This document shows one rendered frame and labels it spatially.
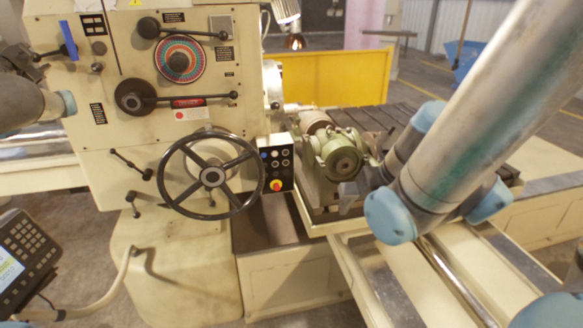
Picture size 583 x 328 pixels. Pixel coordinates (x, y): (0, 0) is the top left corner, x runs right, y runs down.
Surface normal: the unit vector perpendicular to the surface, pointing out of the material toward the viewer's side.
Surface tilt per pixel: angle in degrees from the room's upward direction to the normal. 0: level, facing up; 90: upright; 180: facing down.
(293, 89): 90
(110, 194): 90
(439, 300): 0
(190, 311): 90
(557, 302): 8
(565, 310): 8
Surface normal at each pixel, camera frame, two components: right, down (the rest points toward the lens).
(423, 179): -0.85, 0.29
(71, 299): -0.01, -0.88
